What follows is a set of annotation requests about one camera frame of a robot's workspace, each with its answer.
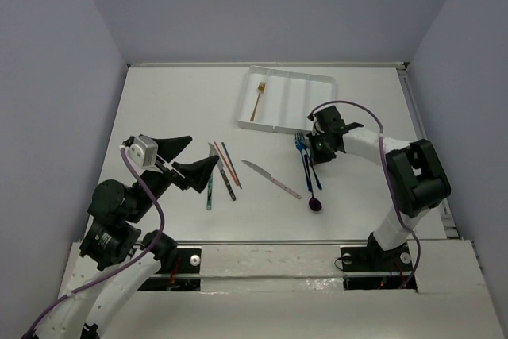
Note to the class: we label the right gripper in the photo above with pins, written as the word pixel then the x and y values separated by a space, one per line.
pixel 317 157

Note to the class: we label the dark patterned handle knife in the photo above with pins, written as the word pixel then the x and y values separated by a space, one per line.
pixel 220 166

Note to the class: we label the purple spoon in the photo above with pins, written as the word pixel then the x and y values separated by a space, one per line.
pixel 314 204

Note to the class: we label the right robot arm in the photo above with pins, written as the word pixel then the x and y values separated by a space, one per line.
pixel 415 177

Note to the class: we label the white divided cutlery tray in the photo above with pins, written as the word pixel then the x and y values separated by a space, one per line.
pixel 288 98

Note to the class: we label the blue chopstick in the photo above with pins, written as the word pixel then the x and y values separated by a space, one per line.
pixel 232 164

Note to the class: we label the gold fork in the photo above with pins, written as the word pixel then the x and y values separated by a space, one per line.
pixel 260 91

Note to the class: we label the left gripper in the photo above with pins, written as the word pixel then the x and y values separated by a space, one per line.
pixel 170 168

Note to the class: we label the pink handled knife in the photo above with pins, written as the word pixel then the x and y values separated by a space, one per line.
pixel 267 175

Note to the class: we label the orange chopstick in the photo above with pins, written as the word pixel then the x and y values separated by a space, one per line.
pixel 227 165

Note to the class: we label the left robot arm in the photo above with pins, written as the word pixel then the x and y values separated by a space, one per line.
pixel 125 243

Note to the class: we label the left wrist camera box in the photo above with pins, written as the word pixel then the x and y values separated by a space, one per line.
pixel 142 151

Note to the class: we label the blue fork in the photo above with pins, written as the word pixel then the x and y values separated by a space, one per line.
pixel 304 142
pixel 301 148

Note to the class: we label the teal handled knife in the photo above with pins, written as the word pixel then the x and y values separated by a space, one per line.
pixel 209 199

